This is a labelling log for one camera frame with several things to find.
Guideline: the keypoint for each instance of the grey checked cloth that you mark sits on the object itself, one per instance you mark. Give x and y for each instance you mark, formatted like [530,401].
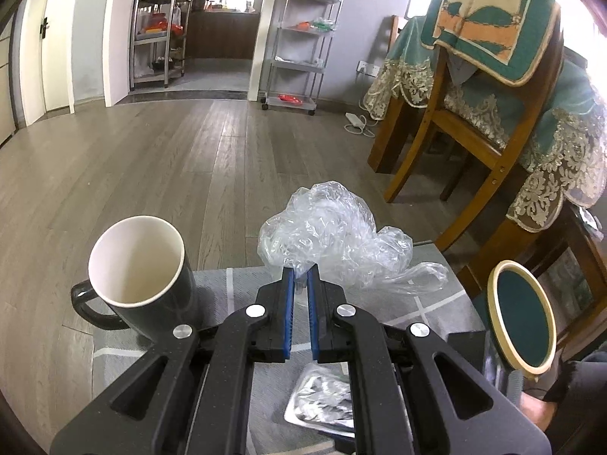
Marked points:
[441,313]

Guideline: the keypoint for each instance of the beige refrigerator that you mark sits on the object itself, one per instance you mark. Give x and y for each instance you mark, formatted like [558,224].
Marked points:
[4,95]

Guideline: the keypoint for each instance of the silver foil tray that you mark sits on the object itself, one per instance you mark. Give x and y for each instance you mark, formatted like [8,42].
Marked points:
[322,398]

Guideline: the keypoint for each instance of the teal bin with beige rim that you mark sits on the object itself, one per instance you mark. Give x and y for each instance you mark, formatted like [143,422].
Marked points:
[521,317]

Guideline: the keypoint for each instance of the person's right leg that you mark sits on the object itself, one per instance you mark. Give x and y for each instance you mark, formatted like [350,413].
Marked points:
[583,379]

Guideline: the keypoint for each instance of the dark wooden side cabinet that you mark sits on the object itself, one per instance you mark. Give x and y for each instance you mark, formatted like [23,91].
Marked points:
[569,270]

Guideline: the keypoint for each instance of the teal orange cushion cover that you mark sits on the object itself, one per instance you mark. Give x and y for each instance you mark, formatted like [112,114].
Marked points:
[483,28]

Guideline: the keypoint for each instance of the wall socket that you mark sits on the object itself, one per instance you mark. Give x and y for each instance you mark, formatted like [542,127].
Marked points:
[367,68]

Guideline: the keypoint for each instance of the white door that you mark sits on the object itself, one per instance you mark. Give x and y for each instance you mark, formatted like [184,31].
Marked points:
[35,57]

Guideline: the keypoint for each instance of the black mug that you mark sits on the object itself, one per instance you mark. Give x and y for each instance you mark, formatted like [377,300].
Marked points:
[137,260]

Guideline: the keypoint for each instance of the wooden chair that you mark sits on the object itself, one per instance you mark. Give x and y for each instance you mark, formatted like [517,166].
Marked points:
[493,151]

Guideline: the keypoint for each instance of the white power strip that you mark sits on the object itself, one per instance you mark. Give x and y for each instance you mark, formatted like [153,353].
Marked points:
[358,123]

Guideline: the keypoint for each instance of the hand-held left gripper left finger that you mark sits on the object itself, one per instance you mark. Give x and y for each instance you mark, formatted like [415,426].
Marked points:
[287,313]

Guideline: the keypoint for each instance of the metal shelf rack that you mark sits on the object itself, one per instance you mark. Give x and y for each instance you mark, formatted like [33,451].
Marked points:
[161,23]

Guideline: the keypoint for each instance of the clear plastic bag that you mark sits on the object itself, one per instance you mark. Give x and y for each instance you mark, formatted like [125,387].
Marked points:
[327,232]

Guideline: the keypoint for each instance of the wooden table leg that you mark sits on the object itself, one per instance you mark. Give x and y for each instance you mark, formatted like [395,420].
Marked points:
[384,137]

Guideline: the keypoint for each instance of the dark kitchen counter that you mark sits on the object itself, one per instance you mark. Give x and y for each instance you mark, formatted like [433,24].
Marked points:
[223,33]

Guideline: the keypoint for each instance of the white trolley rack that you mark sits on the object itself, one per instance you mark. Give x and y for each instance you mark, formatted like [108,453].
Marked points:
[298,47]

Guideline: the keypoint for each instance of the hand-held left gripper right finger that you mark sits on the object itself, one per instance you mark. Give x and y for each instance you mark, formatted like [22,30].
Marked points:
[313,315]

